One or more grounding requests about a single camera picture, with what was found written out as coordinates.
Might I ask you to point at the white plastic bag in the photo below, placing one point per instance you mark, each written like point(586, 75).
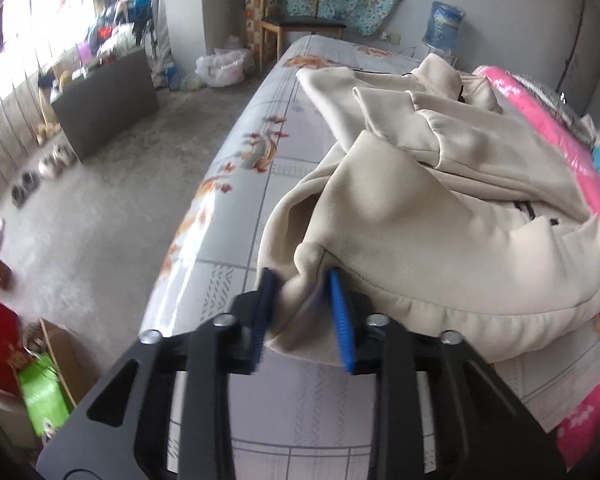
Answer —
point(220, 67)

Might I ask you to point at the white wall socket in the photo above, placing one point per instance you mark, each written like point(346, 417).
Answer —
point(391, 37)

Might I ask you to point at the pile of clothes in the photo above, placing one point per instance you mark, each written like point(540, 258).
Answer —
point(112, 35)

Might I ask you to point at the grey door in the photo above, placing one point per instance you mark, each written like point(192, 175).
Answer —
point(587, 60)

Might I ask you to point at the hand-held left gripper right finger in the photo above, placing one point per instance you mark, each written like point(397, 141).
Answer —
point(341, 315)

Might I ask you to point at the beige slippers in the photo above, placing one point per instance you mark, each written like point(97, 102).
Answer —
point(45, 132)

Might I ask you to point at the wooden chair with black seat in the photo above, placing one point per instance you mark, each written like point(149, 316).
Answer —
point(300, 22)

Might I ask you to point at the green paper bag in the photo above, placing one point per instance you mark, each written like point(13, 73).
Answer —
point(45, 395)

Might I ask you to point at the table with floral cloth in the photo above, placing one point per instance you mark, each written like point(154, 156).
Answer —
point(280, 180)

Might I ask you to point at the pink blanket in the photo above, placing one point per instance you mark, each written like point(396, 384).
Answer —
point(545, 125)

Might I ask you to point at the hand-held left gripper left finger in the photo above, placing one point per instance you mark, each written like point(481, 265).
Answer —
point(267, 310)

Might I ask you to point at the metal window railing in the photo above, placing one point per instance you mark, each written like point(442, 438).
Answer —
point(10, 110)

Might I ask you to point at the blue water bottle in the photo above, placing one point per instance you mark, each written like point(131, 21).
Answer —
point(442, 25)

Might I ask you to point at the cardboard box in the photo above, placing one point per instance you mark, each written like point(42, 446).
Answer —
point(72, 360)

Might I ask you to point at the grey glittery cloth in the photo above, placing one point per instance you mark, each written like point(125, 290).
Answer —
point(550, 97)

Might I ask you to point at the cream zip jacket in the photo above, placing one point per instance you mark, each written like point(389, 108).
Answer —
point(430, 220)

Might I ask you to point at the dark grey cabinet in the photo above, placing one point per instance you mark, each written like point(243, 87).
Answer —
point(105, 105)

